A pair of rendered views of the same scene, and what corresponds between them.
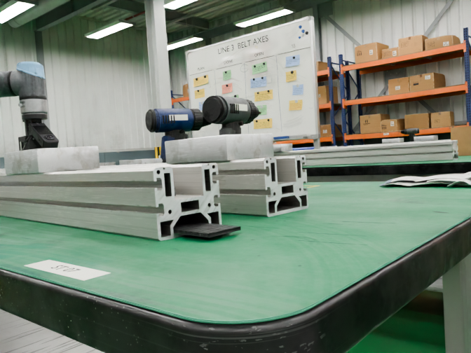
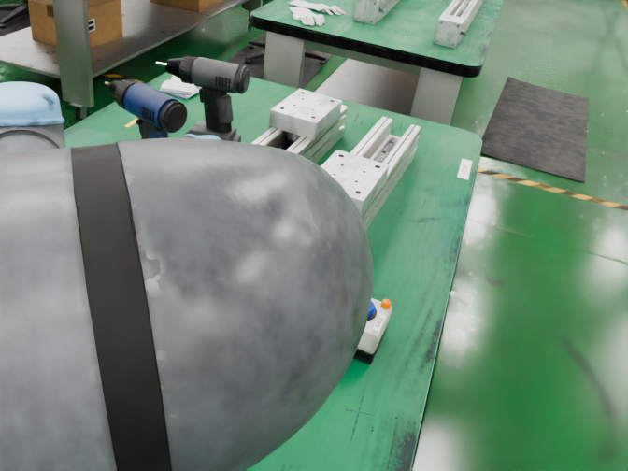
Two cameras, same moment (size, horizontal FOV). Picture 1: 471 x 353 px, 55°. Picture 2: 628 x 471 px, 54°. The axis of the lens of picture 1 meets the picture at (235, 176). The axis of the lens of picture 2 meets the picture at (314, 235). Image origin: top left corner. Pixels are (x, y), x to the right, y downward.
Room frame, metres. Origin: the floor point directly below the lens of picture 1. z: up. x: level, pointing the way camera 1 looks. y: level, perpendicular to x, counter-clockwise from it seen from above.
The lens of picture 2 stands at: (1.36, 1.20, 1.43)
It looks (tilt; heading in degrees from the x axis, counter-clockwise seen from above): 34 degrees down; 242
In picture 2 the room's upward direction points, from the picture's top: 9 degrees clockwise
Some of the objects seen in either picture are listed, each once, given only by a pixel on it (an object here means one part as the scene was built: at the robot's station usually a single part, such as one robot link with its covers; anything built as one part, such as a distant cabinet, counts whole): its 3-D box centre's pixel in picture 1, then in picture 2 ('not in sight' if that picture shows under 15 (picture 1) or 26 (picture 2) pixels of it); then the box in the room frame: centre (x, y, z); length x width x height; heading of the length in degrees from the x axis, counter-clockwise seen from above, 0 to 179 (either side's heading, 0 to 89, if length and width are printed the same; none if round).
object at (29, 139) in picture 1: (35, 135); not in sight; (1.38, 0.59, 0.97); 0.09 x 0.08 x 0.12; 44
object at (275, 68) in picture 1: (251, 141); not in sight; (4.30, -0.17, 0.97); 1.50 x 0.50 x 1.95; 49
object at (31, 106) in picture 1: (33, 108); not in sight; (1.37, 0.59, 1.05); 0.08 x 0.08 x 0.05
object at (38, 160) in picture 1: (51, 167); (346, 189); (0.84, 0.34, 0.87); 0.16 x 0.11 x 0.07; 44
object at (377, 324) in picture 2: not in sight; (352, 322); (0.96, 0.62, 0.81); 0.10 x 0.08 x 0.06; 134
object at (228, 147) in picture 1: (218, 156); (306, 118); (0.80, 0.03, 0.87); 0.16 x 0.11 x 0.07; 44
